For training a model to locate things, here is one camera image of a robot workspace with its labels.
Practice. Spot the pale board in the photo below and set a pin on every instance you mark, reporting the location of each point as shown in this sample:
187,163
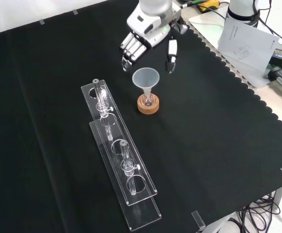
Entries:
204,24

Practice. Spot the black cloth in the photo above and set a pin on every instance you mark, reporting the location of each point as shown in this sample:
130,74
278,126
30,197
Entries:
204,133

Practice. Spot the clear plastic funnel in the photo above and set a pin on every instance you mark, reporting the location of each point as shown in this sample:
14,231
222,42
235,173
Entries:
146,78

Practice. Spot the yellow stop button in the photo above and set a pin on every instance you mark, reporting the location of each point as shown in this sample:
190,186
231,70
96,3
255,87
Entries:
210,3

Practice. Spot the grey table leg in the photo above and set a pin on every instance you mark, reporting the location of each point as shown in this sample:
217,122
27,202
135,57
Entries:
280,195

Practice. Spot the white paper booklet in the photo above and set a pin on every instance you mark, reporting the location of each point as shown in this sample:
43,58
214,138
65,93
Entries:
248,46

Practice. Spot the clear acrylic funnel stand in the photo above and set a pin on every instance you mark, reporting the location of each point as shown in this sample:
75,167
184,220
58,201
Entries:
121,170

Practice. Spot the small glass round-bottom flask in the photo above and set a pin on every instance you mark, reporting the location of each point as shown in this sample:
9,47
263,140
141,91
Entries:
147,100

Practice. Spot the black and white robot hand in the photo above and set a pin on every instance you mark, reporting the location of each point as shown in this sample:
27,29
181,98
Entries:
146,26

